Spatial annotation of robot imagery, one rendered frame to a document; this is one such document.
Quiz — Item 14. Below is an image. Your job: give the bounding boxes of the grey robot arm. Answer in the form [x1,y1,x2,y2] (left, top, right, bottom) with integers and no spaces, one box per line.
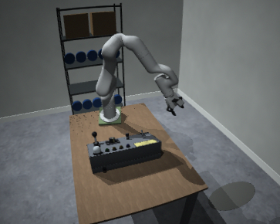
[96,33,179,123]

